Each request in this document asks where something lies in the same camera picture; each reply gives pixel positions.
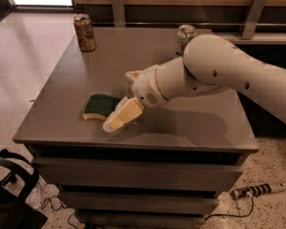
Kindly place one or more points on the left metal bracket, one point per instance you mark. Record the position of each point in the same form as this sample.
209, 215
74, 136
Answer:
118, 13

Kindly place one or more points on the black office chair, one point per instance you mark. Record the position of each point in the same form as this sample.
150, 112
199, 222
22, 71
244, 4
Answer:
15, 187

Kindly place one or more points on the white green soda can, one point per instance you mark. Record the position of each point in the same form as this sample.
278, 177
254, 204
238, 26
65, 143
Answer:
184, 35

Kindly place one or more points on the orange soda can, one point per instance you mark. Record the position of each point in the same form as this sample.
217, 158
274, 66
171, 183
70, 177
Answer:
84, 31

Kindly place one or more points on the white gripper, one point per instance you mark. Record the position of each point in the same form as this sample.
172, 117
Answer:
145, 88

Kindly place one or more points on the green and yellow sponge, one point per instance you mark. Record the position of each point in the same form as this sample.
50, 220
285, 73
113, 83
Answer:
100, 106

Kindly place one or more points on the white power strip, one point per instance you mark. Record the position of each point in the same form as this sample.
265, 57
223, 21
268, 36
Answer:
258, 190

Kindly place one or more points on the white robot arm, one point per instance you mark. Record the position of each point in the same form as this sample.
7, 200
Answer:
208, 63

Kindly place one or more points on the right metal bracket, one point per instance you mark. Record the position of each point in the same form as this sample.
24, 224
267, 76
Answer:
251, 20

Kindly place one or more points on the metal bracket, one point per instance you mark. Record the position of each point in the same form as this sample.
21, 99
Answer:
251, 20
118, 13

